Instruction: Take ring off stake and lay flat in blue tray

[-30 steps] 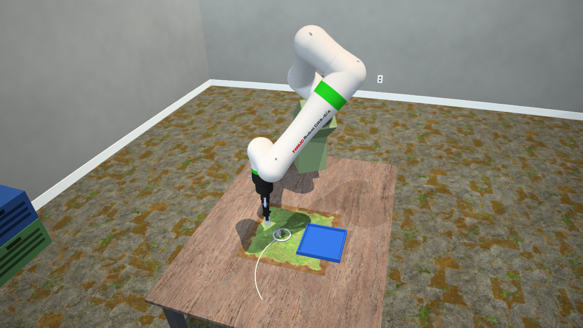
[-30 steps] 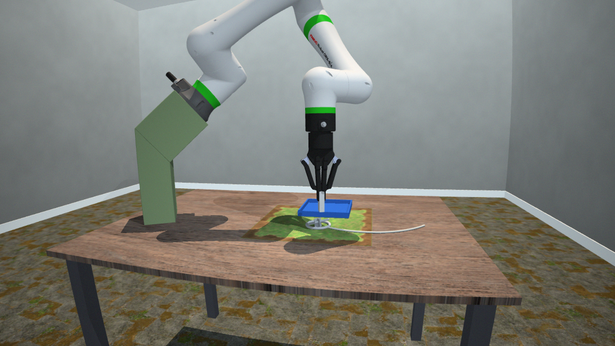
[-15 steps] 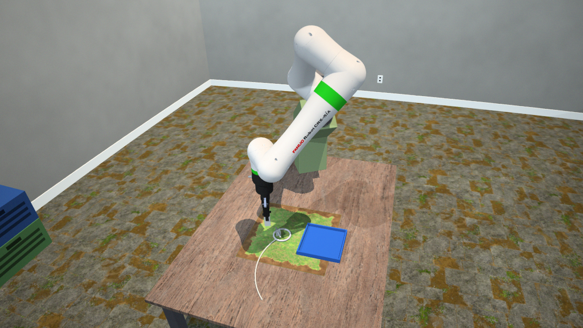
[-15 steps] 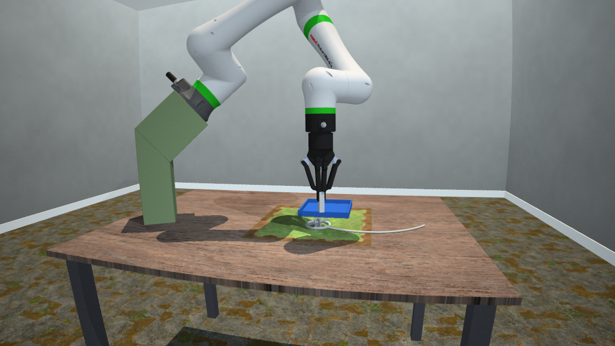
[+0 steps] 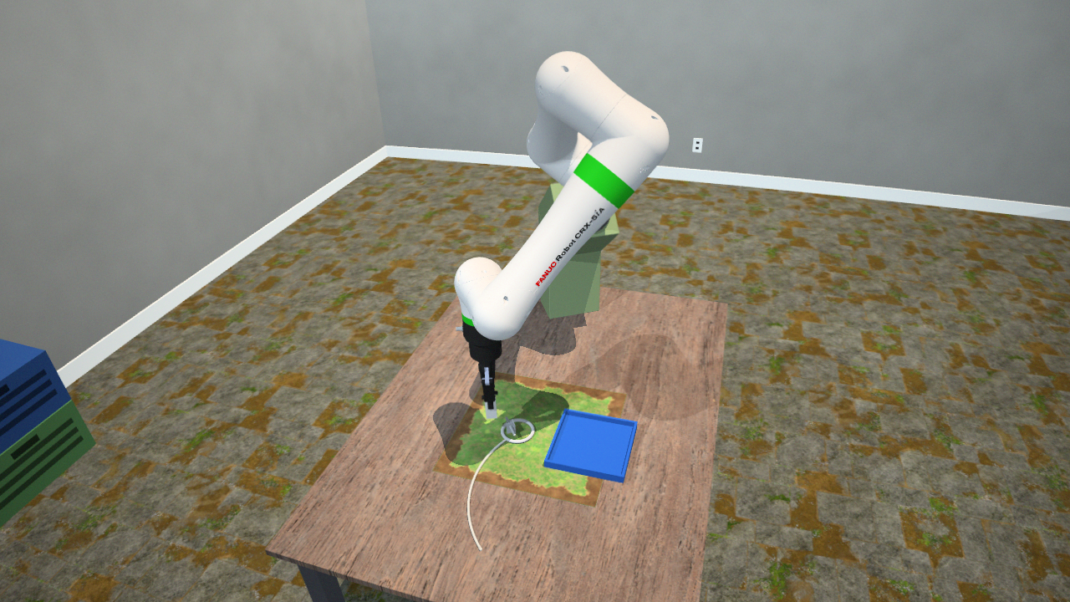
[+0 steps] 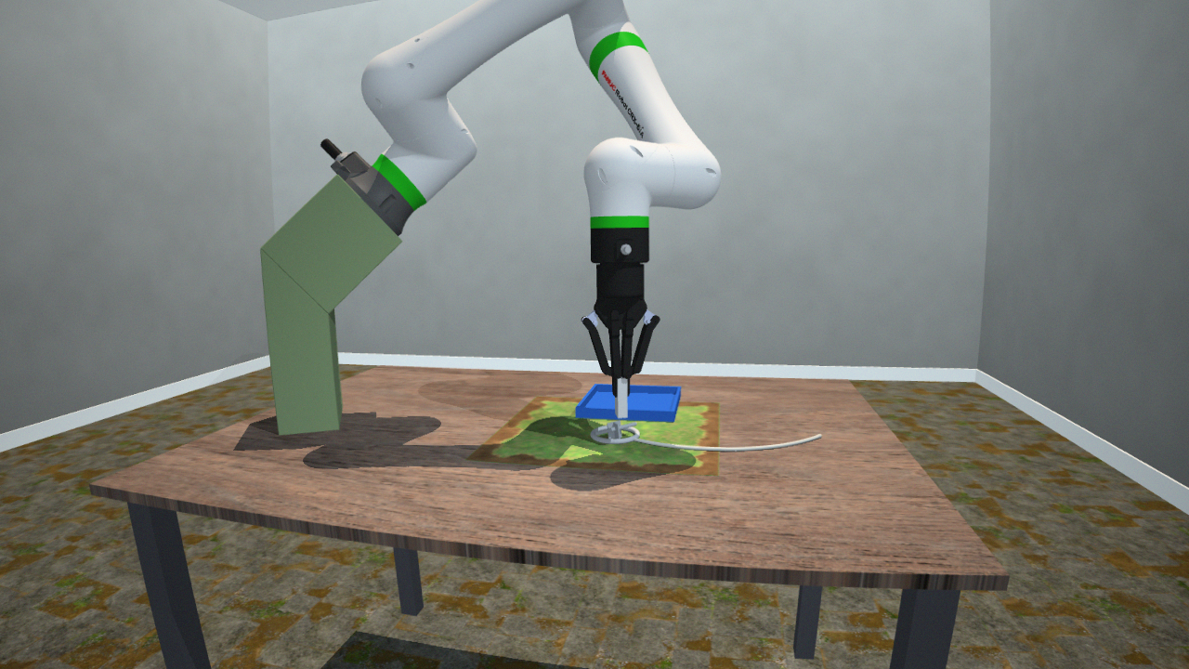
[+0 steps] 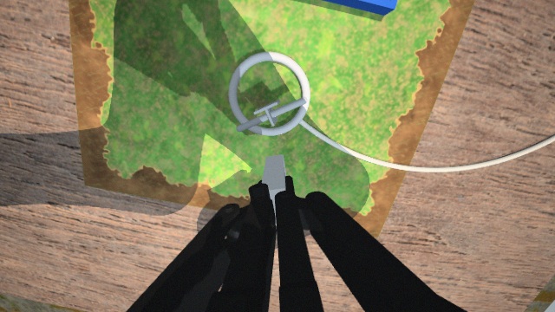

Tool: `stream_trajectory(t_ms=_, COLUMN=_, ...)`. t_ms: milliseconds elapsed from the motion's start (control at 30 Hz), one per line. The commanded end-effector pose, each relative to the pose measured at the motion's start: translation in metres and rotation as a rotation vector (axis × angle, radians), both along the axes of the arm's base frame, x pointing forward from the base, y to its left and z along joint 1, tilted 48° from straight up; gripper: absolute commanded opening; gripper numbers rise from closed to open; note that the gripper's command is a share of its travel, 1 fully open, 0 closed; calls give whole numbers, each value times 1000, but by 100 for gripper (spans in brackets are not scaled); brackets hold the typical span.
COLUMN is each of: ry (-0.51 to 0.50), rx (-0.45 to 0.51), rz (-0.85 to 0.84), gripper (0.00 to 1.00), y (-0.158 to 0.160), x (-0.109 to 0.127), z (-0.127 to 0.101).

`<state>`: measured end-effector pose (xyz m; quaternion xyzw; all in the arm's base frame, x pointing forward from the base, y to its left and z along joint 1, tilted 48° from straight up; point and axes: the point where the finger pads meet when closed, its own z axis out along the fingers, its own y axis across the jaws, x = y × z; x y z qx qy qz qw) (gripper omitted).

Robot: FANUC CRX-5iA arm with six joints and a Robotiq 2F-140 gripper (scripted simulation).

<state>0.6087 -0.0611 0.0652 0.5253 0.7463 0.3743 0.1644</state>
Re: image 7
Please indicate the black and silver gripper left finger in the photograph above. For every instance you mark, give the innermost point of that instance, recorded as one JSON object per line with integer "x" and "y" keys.
{"x": 210, "y": 261}

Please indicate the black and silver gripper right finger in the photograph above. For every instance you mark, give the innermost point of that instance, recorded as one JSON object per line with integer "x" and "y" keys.
{"x": 378, "y": 280}

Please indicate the blue tray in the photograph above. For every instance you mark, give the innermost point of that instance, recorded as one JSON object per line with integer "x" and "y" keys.
{"x": 381, "y": 7}

